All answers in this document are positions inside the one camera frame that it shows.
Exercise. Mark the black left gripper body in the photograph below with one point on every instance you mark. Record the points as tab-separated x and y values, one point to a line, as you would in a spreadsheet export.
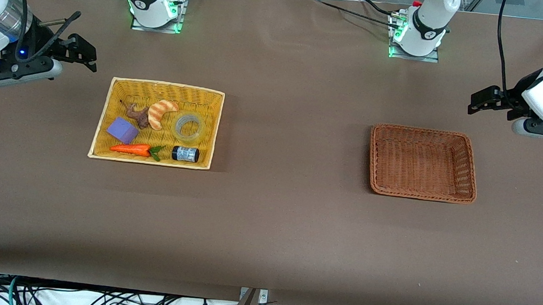
513	95

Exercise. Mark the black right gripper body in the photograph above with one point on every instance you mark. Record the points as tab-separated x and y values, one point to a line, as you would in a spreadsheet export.
41	44

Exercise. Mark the clear tape roll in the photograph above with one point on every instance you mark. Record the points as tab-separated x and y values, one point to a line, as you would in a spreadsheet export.
199	136

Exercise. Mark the purple cube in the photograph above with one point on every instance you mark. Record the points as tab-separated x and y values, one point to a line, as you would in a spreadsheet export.
122	130

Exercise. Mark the brown woven basket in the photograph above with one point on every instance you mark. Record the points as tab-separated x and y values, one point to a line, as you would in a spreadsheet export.
423	163

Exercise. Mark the brown toy lion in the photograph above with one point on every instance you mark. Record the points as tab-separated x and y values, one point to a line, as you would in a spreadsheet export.
141	117

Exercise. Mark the toy croissant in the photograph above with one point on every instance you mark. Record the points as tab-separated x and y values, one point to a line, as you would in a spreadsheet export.
157	113

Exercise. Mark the orange toy carrot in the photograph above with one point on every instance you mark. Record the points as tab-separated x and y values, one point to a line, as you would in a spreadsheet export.
131	149

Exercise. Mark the yellow woven basket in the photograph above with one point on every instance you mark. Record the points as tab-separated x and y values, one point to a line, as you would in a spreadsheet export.
197	102

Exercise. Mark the small black blue can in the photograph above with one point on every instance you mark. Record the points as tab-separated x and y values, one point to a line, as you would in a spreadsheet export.
185	154

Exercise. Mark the brown table cover sheet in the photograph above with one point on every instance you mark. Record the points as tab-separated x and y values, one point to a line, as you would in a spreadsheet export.
270	221

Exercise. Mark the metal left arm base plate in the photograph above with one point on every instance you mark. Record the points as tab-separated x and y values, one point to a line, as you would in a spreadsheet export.
417	58

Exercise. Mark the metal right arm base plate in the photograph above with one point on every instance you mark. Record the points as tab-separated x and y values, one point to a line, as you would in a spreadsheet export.
164	29

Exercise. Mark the silver metal bracket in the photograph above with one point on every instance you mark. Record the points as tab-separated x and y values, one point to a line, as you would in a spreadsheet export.
264	297

